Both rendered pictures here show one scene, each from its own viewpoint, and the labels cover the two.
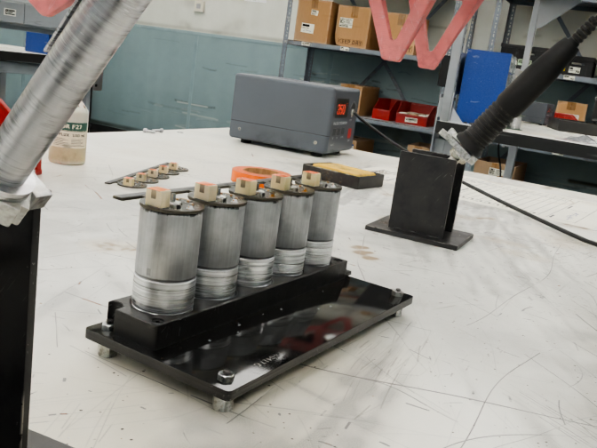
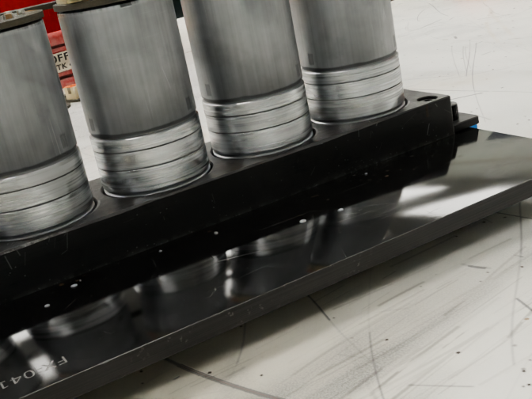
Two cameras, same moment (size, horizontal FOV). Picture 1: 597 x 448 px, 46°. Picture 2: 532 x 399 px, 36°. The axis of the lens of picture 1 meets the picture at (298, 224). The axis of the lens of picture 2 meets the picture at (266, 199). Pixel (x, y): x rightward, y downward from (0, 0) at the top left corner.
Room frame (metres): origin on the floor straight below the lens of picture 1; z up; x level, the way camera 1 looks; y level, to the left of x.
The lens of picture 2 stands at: (0.18, -0.10, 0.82)
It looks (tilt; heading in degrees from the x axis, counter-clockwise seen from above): 19 degrees down; 33
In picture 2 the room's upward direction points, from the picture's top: 11 degrees counter-clockwise
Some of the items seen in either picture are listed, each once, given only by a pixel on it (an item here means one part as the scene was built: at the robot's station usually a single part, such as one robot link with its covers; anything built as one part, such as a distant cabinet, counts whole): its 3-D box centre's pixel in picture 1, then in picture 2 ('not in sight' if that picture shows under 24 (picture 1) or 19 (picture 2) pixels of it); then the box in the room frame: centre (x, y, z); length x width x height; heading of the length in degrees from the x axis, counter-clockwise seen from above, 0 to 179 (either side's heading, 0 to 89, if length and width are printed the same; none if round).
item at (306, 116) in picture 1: (296, 115); not in sight; (1.03, 0.03, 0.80); 0.15 x 0.12 x 0.10; 69
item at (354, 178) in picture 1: (343, 174); not in sight; (0.78, -0.04, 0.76); 0.07 x 0.05 x 0.02; 55
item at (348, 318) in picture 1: (273, 320); (205, 257); (0.31, 0.01, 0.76); 0.16 x 0.07 x 0.01; 149
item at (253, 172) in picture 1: (261, 177); not in sight; (0.70, 0.04, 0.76); 0.06 x 0.06 x 0.01
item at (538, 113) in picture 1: (532, 112); not in sight; (3.20, -0.96, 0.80); 0.15 x 0.12 x 0.10; 59
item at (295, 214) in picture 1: (282, 236); (248, 73); (0.34, 0.01, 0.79); 0.02 x 0.02 x 0.05
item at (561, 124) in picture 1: (573, 126); not in sight; (2.93, -1.05, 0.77); 0.24 x 0.16 x 0.04; 172
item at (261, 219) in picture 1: (250, 244); (139, 105); (0.32, 0.02, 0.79); 0.02 x 0.02 x 0.05
